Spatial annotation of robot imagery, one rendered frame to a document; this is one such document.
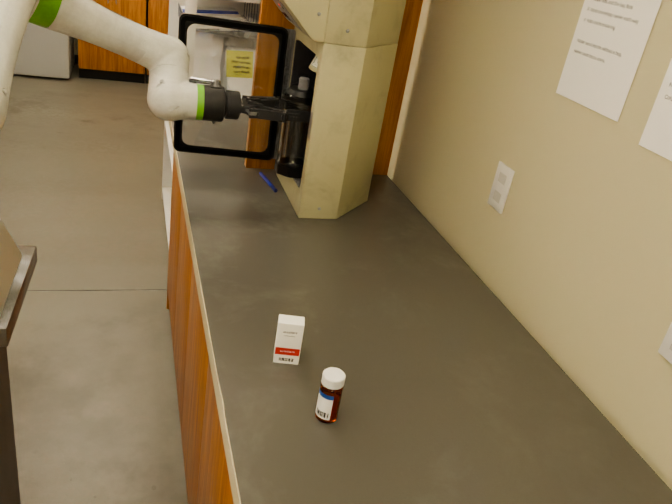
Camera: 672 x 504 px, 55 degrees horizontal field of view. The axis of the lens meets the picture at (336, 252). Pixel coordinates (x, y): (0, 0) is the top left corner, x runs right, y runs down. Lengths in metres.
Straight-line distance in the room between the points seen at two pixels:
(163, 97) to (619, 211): 1.09
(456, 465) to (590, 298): 0.48
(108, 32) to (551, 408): 1.30
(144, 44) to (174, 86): 0.13
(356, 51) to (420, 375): 0.83
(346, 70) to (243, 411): 0.92
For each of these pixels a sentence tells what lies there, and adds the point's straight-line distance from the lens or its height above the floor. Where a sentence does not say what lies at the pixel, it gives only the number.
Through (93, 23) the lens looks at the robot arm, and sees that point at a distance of 1.70.
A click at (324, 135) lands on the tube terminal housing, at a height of 1.18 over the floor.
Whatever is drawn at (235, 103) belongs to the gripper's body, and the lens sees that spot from 1.74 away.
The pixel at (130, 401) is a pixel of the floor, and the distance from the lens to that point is 2.55.
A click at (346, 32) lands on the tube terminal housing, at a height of 1.44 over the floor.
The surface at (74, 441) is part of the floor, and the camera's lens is 2.41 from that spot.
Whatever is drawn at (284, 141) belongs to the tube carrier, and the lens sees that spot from 1.80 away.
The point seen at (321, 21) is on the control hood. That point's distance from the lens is 1.63.
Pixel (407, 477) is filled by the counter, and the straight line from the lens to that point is 1.04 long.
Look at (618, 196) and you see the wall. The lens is 1.33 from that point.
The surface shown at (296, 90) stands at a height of 1.26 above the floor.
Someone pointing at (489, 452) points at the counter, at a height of 0.94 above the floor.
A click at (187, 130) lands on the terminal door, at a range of 2.00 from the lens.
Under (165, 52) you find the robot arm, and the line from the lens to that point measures 1.77.
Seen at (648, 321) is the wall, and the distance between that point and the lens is 1.27.
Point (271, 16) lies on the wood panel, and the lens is 1.98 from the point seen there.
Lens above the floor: 1.66
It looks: 27 degrees down
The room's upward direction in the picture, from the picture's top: 10 degrees clockwise
